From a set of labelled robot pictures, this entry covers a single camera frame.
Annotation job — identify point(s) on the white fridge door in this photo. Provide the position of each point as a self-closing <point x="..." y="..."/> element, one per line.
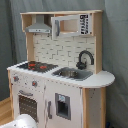
<point x="64" y="107"/>

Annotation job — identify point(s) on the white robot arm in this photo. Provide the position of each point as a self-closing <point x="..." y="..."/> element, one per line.
<point x="22" y="121"/>

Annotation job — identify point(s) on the white wooden toy kitchen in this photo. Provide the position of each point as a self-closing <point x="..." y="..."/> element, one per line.
<point x="62" y="83"/>

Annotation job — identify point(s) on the grey toy sink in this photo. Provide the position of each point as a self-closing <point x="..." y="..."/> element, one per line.
<point x="72" y="73"/>

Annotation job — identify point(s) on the black toy faucet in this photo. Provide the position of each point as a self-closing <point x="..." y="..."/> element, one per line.
<point x="82" y="64"/>

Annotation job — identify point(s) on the black stovetop red burners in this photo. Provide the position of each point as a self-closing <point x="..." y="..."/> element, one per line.
<point x="38" y="66"/>

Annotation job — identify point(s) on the right red stove knob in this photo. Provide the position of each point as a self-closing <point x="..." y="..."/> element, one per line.
<point x="34" y="83"/>

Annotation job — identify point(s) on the red stove knob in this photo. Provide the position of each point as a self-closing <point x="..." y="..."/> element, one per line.
<point x="34" y="83"/>
<point x="16" y="78"/>

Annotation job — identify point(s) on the grey range hood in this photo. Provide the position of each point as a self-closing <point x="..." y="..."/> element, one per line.
<point x="40" y="24"/>

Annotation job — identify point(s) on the left red stove knob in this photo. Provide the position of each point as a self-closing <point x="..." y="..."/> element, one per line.
<point x="16" y="78"/>

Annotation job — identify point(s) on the oven door with window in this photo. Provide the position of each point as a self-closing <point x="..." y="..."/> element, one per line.
<point x="27" y="104"/>

